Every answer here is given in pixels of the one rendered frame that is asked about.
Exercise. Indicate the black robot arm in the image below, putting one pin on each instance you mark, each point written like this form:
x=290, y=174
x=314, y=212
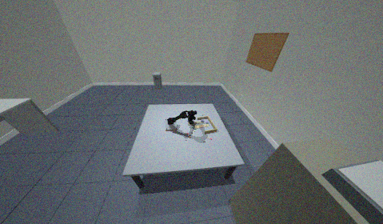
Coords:
x=182, y=115

